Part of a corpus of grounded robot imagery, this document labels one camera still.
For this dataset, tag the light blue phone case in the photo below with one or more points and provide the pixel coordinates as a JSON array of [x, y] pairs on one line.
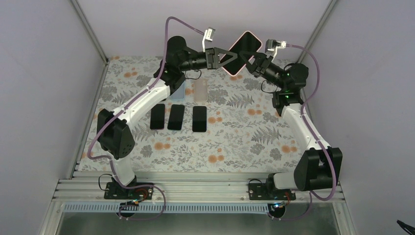
[[179, 94]]

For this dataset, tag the grey slotted cable duct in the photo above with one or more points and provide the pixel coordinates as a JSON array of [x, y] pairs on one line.
[[148, 207]]

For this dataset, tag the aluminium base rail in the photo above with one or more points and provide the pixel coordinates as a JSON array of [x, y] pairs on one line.
[[178, 187]]

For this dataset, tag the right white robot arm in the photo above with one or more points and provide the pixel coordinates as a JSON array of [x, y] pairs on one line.
[[320, 163]]

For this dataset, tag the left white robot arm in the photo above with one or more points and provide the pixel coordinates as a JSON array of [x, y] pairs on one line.
[[114, 127]]

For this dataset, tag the floral patterned table mat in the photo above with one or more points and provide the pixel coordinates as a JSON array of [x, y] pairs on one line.
[[244, 132]]

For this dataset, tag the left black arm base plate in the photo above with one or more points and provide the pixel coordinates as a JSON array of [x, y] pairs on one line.
[[114, 191]]

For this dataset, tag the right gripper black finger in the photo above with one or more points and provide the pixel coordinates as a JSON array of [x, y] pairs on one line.
[[250, 64], [251, 54]]

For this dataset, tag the aluminium corner frame post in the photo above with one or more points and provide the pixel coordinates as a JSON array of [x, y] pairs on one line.
[[87, 26], [321, 23]]

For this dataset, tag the aluminium corner frame post right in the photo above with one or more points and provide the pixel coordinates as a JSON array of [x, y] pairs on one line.
[[321, 23]]

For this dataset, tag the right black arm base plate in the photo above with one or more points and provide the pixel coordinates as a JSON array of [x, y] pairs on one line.
[[259, 191]]

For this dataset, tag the black smartphone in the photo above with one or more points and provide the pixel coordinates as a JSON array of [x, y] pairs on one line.
[[243, 48], [176, 116], [157, 117], [199, 119]]

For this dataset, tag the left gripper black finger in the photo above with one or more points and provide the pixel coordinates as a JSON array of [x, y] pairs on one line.
[[219, 52], [227, 58]]

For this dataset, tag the beige phone case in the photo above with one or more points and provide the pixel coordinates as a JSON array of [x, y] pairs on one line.
[[200, 90]]

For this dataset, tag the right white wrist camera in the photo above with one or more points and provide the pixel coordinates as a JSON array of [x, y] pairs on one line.
[[273, 46]]

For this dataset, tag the aluminium corner frame post left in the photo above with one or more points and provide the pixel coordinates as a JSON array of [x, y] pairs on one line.
[[87, 26]]

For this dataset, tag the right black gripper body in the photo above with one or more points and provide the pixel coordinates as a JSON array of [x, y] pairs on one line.
[[262, 70]]

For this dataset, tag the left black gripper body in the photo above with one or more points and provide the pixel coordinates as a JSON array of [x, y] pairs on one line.
[[203, 63]]

